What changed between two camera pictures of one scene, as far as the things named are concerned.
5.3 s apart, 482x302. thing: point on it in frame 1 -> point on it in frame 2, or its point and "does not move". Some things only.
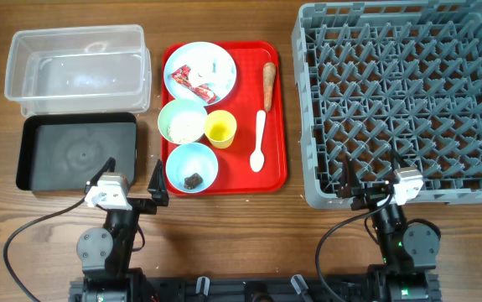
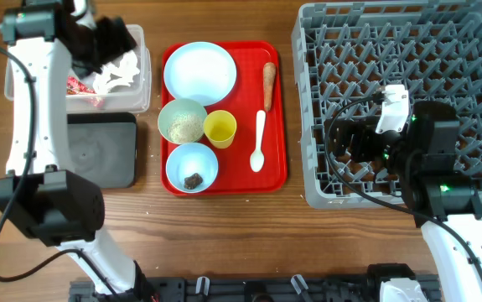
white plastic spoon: [257, 160] does not move
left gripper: [147, 205] -> [119, 42]
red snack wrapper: [202, 91] -> [75, 86]
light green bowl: [182, 121] does not move
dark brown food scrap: [193, 181] does not move
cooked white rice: [186, 127] does not move
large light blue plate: [201, 71] does not move
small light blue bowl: [190, 158] does not move
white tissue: [213, 68] -> [114, 75]
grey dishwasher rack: [428, 81] does not move
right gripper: [350, 187] -> [364, 131]
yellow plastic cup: [220, 127] does not move
